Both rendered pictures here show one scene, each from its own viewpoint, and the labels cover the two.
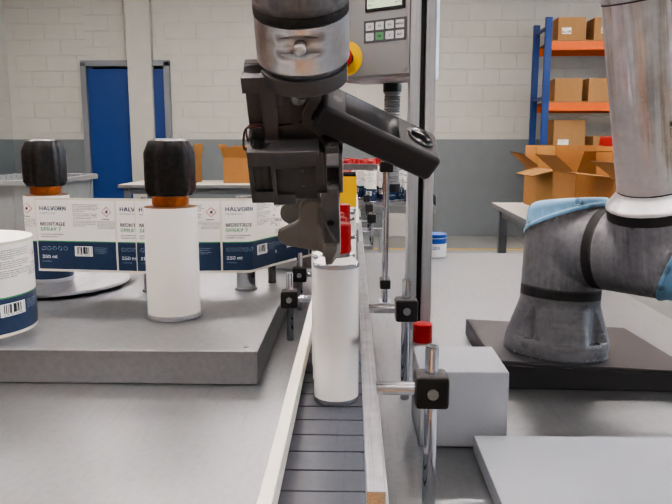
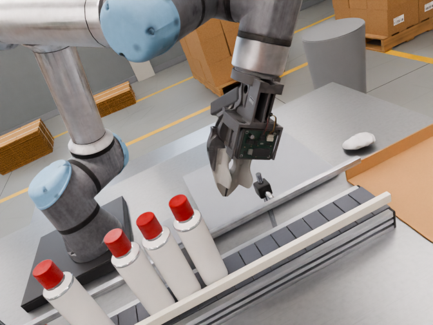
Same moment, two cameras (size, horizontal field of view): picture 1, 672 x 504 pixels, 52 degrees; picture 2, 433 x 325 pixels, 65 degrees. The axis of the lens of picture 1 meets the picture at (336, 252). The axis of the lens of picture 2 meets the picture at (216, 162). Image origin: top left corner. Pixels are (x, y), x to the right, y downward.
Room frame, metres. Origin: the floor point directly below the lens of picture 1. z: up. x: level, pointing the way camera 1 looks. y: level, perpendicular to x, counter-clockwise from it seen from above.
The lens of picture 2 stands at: (0.76, 0.47, 1.40)
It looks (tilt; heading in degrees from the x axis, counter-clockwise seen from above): 31 degrees down; 261
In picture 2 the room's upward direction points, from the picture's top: 22 degrees counter-clockwise
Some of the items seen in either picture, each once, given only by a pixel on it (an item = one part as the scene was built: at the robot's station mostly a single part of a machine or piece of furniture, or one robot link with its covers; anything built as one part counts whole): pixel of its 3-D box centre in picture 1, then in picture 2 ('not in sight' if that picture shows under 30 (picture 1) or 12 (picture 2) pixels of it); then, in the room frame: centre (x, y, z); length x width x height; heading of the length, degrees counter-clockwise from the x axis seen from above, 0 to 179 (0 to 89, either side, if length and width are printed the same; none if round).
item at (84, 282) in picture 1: (51, 282); not in sight; (1.41, 0.59, 0.89); 0.31 x 0.31 x 0.01
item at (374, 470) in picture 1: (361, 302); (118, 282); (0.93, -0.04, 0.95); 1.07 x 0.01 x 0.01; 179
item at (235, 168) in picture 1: (243, 163); not in sight; (6.78, 0.90, 0.96); 0.44 x 0.44 x 0.37; 85
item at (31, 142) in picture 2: not in sight; (22, 145); (2.24, -4.04, 0.16); 0.64 x 0.53 x 0.31; 2
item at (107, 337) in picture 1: (118, 302); not in sight; (1.36, 0.44, 0.86); 0.80 x 0.67 x 0.05; 179
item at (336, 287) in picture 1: (336, 312); (198, 242); (0.77, 0.00, 0.98); 0.05 x 0.05 x 0.20
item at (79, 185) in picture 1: (34, 201); not in sight; (3.10, 1.35, 0.91); 0.60 x 0.40 x 0.22; 1
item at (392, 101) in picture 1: (391, 138); not in sight; (1.39, -0.11, 1.18); 0.04 x 0.04 x 0.21
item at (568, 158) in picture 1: (591, 184); not in sight; (3.40, -1.24, 0.97); 0.45 x 0.44 x 0.37; 90
